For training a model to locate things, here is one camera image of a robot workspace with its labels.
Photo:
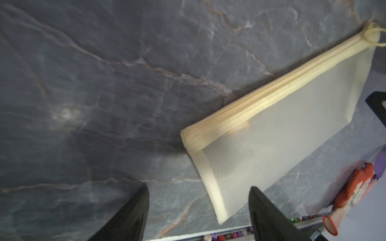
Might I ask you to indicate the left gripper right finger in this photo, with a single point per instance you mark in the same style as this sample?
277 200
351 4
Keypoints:
269 224

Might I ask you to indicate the yellow mesh pouch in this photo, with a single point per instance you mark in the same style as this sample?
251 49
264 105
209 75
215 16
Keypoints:
257 139

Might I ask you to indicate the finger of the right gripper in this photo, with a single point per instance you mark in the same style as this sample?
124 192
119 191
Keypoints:
375 102

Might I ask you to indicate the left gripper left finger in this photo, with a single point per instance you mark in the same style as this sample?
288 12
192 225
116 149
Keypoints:
129 223

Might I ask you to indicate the red patterned garden glove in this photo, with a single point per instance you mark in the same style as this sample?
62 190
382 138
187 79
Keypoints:
358 186

